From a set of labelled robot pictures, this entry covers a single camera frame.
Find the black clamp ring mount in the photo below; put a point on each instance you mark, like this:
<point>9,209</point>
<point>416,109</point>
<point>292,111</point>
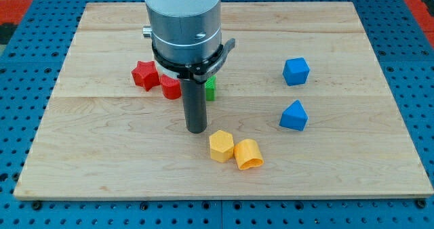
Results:
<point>199,72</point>

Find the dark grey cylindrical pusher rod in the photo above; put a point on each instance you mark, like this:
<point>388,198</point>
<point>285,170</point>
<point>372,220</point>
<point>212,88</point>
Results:
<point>194,104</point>

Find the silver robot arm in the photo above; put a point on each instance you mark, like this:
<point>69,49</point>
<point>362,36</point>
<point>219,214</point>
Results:
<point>186,41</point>

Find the red star block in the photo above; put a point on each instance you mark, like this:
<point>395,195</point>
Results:
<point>145,75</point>

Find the green block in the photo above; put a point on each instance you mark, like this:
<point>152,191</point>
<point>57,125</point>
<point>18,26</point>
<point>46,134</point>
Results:
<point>210,89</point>

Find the red round block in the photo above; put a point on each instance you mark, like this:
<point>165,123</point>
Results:
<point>170,87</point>

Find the yellow hexagon block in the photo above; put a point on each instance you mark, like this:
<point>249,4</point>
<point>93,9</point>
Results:
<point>221,146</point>

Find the orange heart block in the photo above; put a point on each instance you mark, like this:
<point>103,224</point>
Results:
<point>247,154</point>

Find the blue cube block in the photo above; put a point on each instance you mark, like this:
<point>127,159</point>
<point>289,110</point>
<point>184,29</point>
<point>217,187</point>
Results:
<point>296,71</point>

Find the blue triangular prism block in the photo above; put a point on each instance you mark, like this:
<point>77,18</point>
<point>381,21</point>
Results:
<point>294,117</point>

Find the light wooden board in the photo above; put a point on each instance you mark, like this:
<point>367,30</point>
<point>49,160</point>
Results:
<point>102,138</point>

